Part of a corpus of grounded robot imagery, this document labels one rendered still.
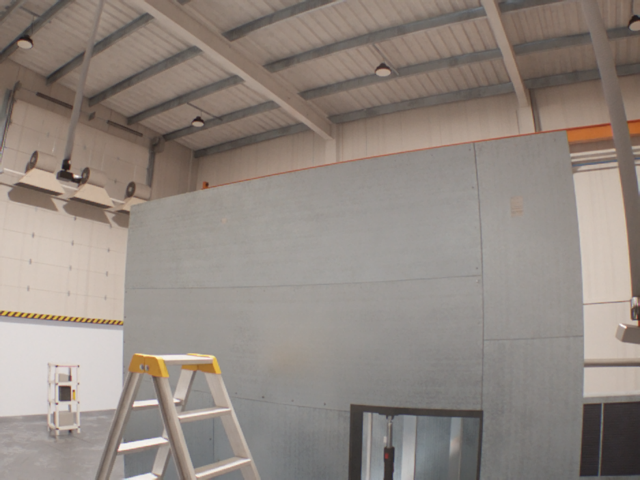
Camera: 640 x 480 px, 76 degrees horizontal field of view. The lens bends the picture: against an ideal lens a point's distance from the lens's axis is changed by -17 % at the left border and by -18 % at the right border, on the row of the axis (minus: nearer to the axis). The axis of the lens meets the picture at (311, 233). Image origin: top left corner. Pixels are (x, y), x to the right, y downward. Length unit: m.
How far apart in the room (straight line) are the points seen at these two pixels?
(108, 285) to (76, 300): 1.07
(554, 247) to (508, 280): 0.22
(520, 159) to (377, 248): 0.72
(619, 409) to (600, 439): 0.44
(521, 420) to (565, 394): 0.20
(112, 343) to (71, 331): 1.34
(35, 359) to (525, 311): 11.14
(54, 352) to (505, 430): 11.19
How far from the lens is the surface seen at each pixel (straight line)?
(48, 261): 11.89
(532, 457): 1.95
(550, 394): 1.89
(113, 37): 10.52
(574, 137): 10.55
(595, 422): 6.48
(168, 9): 8.92
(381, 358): 2.04
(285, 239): 2.31
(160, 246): 2.92
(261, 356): 2.36
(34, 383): 12.07
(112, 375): 13.23
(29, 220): 11.74
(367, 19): 9.33
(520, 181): 1.96
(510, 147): 2.01
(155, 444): 2.27
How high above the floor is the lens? 2.46
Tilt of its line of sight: 11 degrees up
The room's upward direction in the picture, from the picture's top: 1 degrees clockwise
